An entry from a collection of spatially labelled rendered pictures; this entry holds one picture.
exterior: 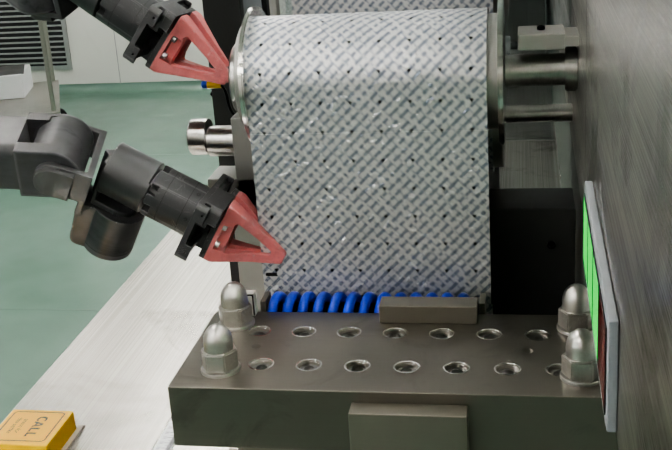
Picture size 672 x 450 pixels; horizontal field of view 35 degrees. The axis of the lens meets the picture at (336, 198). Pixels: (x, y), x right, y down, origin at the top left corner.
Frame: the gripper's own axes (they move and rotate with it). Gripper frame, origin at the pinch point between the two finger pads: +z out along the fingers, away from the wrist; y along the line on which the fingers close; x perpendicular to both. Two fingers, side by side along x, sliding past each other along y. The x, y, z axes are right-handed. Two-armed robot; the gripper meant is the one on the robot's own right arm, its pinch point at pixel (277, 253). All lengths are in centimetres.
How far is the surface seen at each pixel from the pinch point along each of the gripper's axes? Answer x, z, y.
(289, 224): 3.6, -0.3, 0.2
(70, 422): -24.9, -11.2, 7.8
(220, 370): -4.3, 0.5, 17.9
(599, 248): 27.4, 18.9, 34.6
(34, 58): -221, -213, -555
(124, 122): -198, -124, -474
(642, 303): 33, 16, 56
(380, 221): 8.5, 7.7, 0.3
